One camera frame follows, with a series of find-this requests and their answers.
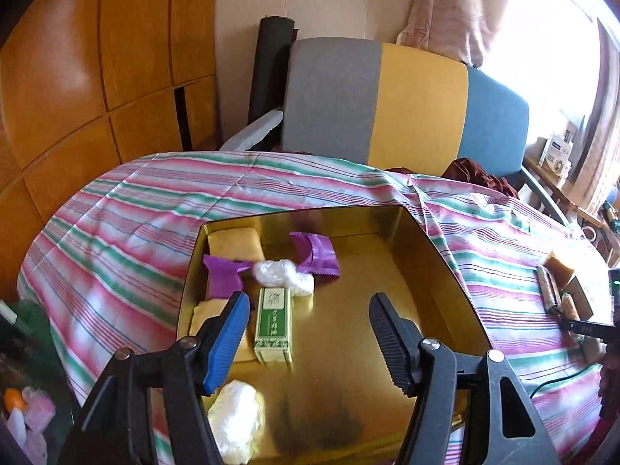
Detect patterned curtain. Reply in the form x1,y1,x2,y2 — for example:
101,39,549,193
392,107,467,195
396,0,510,67

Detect dark red cloth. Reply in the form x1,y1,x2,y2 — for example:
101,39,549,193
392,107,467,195
442,157,520,200

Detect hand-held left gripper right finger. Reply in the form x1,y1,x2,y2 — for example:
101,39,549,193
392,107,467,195
369,292,554,465

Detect white medicine box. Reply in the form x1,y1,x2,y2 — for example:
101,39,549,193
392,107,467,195
539,136,575,176

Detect green white small box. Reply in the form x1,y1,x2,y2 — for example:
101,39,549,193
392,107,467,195
253,287,294,367

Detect white snack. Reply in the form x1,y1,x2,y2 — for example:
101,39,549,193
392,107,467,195
252,260,315,298
207,380,267,464

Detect wooden side table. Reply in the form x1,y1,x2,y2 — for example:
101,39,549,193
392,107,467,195
524,154,607,227

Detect green bag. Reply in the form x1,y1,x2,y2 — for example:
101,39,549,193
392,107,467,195
0,299,73,398

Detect black cable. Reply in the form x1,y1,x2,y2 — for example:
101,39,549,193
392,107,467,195
528,362,602,399

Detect wooden cabinet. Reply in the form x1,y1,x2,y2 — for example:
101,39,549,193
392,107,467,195
0,0,224,240

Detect brown snack bar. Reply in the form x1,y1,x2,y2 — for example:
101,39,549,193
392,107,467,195
562,293,583,323

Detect black rolled mat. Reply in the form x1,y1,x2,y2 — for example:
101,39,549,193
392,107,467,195
247,16,297,127

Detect person's right hand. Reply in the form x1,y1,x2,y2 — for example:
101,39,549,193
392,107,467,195
599,363,620,420

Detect grey snack bar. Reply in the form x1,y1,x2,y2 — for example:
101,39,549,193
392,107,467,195
536,265,563,313

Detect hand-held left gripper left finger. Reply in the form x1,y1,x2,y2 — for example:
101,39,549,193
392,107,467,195
58,291,251,465

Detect striped tablecloth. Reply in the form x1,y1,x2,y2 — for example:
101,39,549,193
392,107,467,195
17,150,612,465

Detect purple snack packet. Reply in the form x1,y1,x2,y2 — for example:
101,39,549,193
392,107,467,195
202,254,254,300
289,231,341,278

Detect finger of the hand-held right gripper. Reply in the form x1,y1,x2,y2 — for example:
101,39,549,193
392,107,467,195
557,316,620,344

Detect brown paper snack box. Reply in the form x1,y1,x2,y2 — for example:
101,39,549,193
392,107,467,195
564,275,596,319

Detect gold metal tin box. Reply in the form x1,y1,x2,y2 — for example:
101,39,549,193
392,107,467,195
175,205,492,465

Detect orange cap bottle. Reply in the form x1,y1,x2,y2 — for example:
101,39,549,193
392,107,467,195
4,387,27,415

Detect pink plastic bag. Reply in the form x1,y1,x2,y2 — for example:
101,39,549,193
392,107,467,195
19,386,58,434

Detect yellow snack packet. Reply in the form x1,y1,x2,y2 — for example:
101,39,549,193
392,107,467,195
190,298,258,364
208,227,265,262
541,250,578,288

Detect white cup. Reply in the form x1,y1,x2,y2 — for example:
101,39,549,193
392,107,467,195
563,223,600,244

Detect grey yellow blue sofa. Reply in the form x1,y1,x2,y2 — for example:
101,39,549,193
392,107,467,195
219,37,570,227

